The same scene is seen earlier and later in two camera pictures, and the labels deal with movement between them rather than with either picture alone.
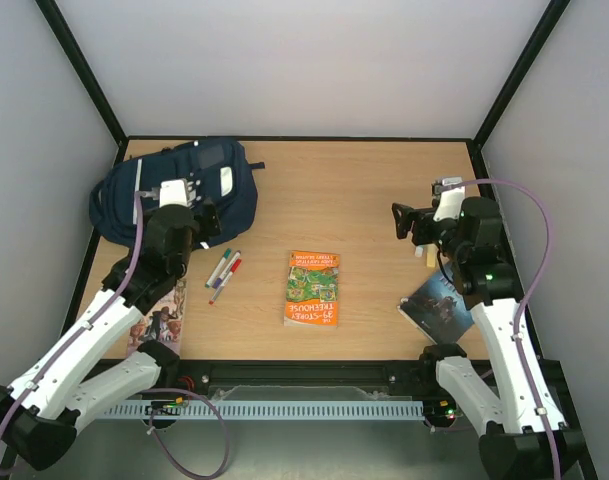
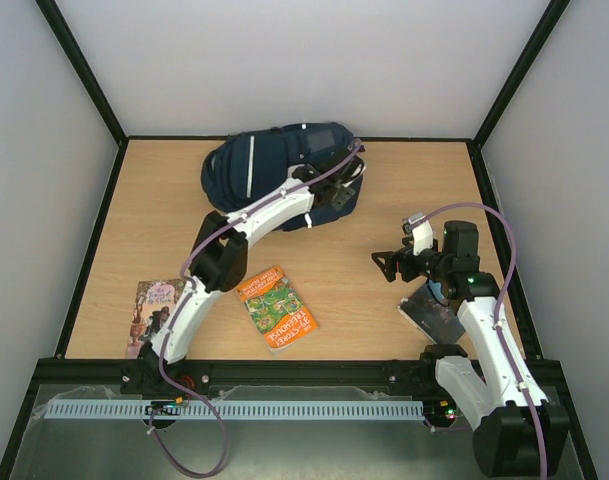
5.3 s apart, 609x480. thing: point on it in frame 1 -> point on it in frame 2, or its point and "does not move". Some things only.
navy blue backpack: x=220 y=169 -> x=246 y=165
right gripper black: x=417 y=228 -> x=401 y=262
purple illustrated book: x=163 y=322 does not move
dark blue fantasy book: x=439 y=309 does not move
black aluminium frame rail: x=208 y=374 does not move
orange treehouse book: x=312 y=289 -> x=275 y=310
